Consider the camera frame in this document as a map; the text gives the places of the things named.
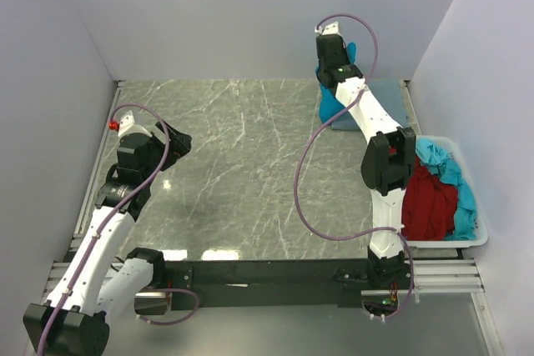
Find teal blue t-shirt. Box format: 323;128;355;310
319;42;357;123

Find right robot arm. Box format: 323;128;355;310
316;33;416;288

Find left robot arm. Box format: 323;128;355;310
23;117;192;355

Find folded grey-blue t-shirt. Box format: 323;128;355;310
330;79;409;132

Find light blue t-shirt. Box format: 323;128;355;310
412;137;478;243

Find red t-shirt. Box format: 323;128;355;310
402;157;458;241

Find black mounting beam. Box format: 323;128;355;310
145;257;413;311

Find white plastic laundry basket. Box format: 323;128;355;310
402;134;489;248

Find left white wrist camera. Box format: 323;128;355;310
108;110;149;138

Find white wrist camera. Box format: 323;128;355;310
315;21;341;36
108;110;149;138

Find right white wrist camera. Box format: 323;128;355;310
315;21;341;36

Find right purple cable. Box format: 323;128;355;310
293;13;416;326

